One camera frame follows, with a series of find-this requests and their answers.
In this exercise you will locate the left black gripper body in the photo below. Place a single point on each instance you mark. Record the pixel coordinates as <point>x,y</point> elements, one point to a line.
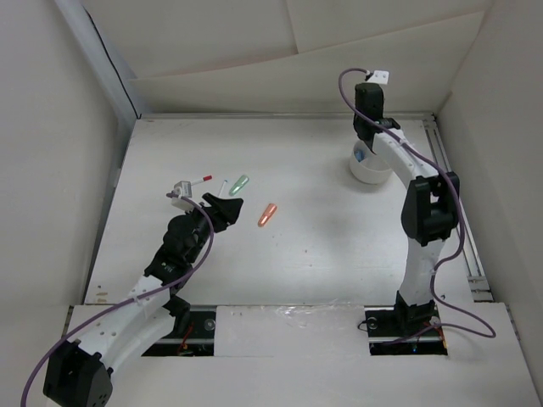
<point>220,219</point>

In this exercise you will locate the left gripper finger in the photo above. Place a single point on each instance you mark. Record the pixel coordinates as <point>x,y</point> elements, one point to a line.
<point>234,206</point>
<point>212,200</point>

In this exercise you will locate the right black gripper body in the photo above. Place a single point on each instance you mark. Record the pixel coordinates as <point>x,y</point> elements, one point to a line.
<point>357,119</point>

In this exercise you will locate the blue translucent highlighter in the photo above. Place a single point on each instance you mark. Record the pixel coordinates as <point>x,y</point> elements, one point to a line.
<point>359,154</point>

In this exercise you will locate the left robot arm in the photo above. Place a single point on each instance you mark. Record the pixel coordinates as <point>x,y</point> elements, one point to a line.
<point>82,372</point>

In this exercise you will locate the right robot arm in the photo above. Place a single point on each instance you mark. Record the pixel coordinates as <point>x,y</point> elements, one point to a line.
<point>428,217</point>

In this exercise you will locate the blue capped white marker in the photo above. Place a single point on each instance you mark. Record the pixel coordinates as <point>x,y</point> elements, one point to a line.
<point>223,187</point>

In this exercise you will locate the red capped white marker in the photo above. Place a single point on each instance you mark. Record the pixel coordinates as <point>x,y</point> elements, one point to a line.
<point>201,180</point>

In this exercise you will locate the green translucent highlighter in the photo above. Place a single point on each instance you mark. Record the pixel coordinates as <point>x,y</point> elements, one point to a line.
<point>238,185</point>

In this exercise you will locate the orange translucent highlighter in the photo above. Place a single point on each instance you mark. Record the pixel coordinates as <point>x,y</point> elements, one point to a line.
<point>269,211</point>

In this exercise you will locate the white round divided container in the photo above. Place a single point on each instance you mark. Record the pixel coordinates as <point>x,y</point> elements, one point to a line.
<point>372,170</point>

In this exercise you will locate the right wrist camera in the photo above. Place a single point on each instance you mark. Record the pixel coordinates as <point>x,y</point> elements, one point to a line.
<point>380,77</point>

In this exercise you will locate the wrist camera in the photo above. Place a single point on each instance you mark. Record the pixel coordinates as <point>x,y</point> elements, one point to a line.
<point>380,77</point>
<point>183,189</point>

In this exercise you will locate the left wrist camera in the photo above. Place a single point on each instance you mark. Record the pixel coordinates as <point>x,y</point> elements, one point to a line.
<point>183,189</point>

